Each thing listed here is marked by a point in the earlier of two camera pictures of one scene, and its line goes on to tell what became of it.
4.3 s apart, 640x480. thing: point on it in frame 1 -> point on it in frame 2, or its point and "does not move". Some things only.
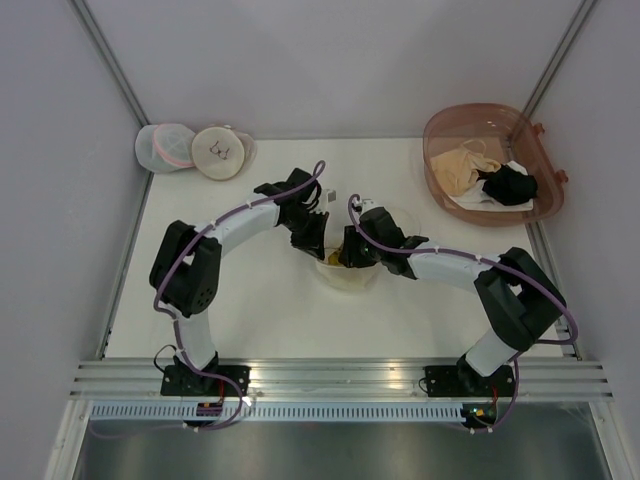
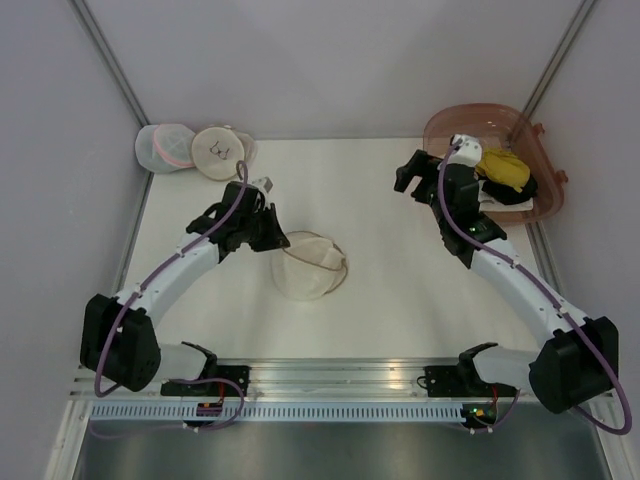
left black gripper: (310, 235) -> (261, 226)
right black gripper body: (357, 245) -> (427, 176)
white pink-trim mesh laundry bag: (161, 148) does not move
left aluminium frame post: (95, 30) does not move
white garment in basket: (480, 200) does not move
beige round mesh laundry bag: (344, 277) -> (310, 267)
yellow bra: (333, 259) -> (503, 168)
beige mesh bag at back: (222, 153) does not move
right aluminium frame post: (559, 57) does not move
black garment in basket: (507, 187) does not move
